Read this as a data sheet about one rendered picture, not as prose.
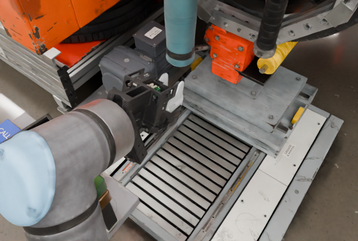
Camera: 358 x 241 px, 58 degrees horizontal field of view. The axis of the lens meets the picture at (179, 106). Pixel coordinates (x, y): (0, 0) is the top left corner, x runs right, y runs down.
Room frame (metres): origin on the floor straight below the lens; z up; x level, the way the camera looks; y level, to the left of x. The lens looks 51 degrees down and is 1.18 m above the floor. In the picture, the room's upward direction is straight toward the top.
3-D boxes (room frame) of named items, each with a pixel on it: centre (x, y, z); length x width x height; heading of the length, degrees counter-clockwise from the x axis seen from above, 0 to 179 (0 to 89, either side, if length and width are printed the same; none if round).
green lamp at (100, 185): (0.25, 0.16, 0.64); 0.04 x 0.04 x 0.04; 53
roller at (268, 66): (0.78, -0.33, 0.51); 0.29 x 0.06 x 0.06; 143
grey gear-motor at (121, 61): (0.93, 0.10, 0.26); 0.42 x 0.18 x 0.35; 143
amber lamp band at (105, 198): (0.25, 0.16, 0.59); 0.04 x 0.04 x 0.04; 53
